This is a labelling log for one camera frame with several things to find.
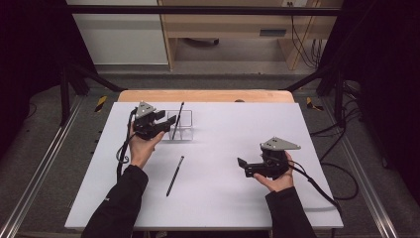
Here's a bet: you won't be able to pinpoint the white cabinet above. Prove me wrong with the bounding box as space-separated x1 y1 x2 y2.
65 0 169 66

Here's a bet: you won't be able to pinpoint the black metal stand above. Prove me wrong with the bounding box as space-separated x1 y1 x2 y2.
283 63 348 127
58 62 128 127

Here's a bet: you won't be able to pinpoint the person's left hand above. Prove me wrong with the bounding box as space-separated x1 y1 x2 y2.
128 120 166 170

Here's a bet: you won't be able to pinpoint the thin black pencil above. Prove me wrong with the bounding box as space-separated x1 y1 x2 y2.
170 101 185 132

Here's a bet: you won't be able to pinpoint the black metal crossbar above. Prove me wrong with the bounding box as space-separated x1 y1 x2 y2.
65 4 343 16

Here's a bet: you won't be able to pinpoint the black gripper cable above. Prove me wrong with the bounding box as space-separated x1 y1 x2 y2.
286 160 344 212
115 107 138 181

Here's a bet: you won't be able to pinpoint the person's right hand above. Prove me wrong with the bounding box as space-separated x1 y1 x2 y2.
253 151 295 193

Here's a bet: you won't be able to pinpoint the black desk cables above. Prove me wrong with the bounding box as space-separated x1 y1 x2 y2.
286 1 326 69

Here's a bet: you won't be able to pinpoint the light wooden table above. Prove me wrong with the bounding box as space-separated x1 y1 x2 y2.
117 89 295 103

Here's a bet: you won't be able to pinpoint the black curtain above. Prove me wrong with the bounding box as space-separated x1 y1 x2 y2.
318 0 420 199
0 0 97 160

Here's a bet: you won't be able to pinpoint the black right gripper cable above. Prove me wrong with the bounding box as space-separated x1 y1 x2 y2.
286 160 344 212

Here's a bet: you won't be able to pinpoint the yellow black floor tape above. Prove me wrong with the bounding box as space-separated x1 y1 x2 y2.
94 95 108 113
305 96 325 112

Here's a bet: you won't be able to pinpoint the black floor cables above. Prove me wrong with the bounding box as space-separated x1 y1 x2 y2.
310 105 365 201

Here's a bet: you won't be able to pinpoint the clear acrylic holder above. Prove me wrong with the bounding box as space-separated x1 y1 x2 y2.
163 109 195 142

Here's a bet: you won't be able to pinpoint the wooden desk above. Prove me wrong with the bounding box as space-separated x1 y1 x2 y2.
157 0 345 71

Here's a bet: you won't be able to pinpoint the aluminium floor rail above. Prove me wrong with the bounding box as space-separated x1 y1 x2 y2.
0 95 84 238
321 98 400 238

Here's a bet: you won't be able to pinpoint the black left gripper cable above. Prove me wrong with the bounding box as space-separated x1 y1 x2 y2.
115 107 138 181

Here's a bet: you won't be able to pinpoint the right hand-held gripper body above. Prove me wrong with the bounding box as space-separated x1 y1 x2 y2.
260 136 302 181

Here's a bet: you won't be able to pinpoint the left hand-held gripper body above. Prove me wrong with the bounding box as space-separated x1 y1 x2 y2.
132 101 165 141

